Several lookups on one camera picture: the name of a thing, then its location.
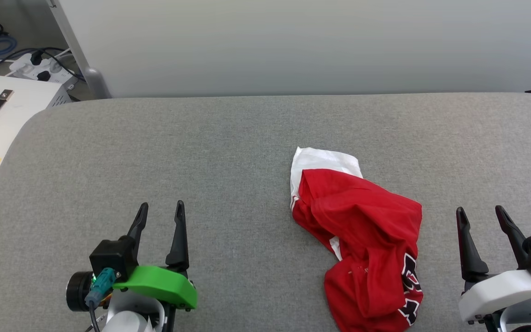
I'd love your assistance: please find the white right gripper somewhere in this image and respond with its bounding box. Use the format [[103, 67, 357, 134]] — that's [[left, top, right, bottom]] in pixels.
[[455, 205, 531, 323]]

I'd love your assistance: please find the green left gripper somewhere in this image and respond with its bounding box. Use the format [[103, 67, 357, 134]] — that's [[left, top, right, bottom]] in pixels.
[[112, 200, 198, 310]]

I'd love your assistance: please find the red and white jersey shirt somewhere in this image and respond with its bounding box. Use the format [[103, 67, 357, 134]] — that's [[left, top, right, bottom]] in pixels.
[[290, 147, 424, 332]]

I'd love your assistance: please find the white equipment box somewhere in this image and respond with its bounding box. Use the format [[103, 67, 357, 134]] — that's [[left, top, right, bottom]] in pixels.
[[0, 74, 72, 204]]

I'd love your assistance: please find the white power strip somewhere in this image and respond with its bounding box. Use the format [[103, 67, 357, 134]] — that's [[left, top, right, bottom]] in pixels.
[[9, 52, 80, 85]]

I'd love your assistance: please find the black cable with teal connector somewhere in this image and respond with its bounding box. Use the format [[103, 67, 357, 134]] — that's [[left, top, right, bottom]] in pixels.
[[85, 267, 121, 332]]

